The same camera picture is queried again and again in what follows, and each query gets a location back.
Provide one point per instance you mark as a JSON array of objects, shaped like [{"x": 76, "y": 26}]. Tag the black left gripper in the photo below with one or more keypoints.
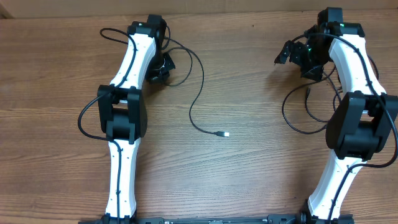
[{"x": 152, "y": 77}]

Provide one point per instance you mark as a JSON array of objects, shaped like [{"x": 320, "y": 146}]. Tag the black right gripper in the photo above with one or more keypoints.
[{"x": 315, "y": 73}]

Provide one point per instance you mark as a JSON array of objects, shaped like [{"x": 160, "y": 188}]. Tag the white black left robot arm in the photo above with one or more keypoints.
[{"x": 123, "y": 115}]

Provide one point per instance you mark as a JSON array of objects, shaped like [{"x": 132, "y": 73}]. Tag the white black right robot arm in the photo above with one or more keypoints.
[{"x": 363, "y": 118}]

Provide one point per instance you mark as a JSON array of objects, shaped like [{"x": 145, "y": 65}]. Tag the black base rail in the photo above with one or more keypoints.
[{"x": 270, "y": 219}]

